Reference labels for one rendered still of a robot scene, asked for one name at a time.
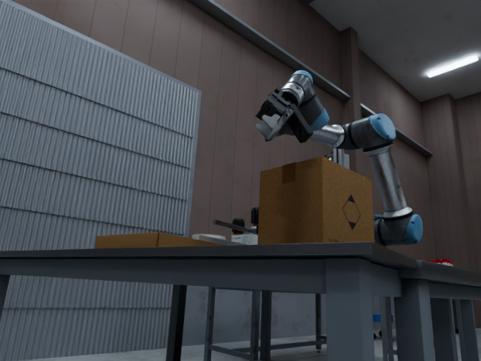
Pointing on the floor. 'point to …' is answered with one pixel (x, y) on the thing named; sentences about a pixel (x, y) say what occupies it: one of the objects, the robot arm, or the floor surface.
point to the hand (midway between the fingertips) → (270, 139)
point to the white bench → (255, 328)
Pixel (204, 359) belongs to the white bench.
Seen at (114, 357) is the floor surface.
